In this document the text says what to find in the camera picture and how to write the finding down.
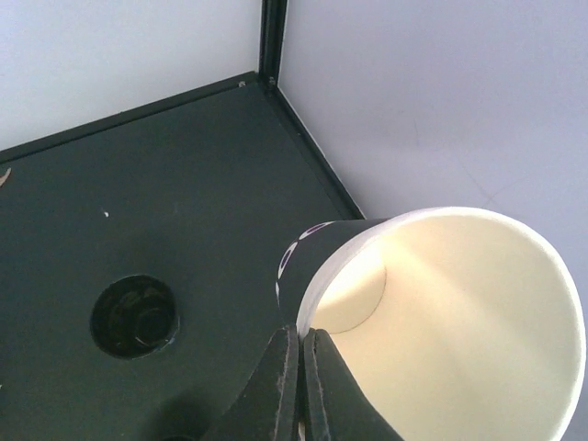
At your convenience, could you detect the black takeout paper cup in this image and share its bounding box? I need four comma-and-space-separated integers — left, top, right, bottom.
275, 207, 586, 440

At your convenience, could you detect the black coffee cup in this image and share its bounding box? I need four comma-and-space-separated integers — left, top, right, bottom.
89, 275, 180, 360

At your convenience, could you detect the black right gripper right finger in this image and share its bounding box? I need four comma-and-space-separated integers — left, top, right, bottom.
302, 329, 401, 441

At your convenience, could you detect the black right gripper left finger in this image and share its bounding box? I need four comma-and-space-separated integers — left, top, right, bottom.
218, 326, 299, 440

